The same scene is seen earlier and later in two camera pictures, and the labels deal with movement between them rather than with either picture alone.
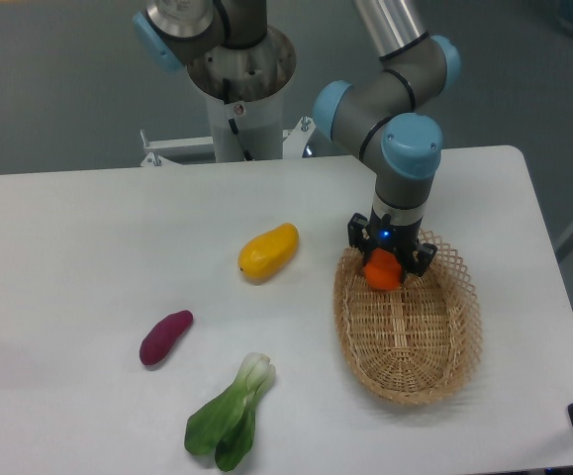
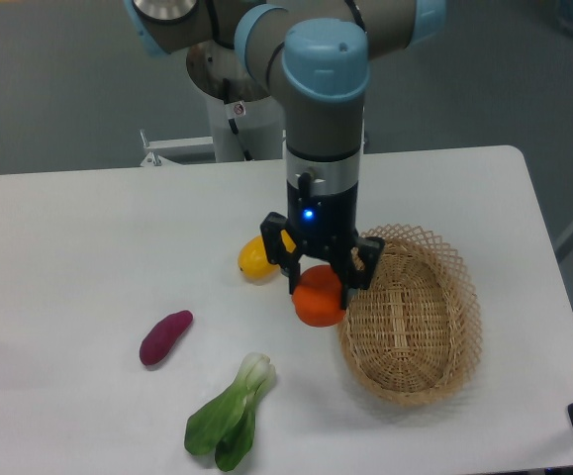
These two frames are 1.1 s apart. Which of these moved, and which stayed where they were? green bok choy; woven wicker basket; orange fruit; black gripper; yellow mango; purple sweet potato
Moved: orange fruit; black gripper
Stayed: purple sweet potato; yellow mango; green bok choy; woven wicker basket
